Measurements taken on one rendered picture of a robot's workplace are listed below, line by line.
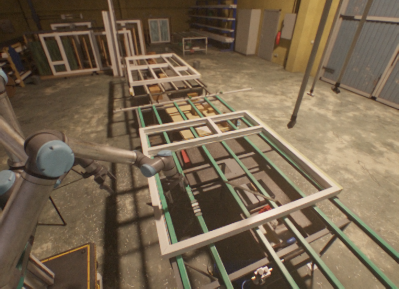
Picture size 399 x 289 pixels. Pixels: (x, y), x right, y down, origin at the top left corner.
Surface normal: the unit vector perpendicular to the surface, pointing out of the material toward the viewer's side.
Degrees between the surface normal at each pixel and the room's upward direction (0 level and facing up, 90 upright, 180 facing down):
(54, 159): 85
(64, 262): 0
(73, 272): 0
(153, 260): 0
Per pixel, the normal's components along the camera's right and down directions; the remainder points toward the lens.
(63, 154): 0.85, 0.23
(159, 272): 0.00, -0.82
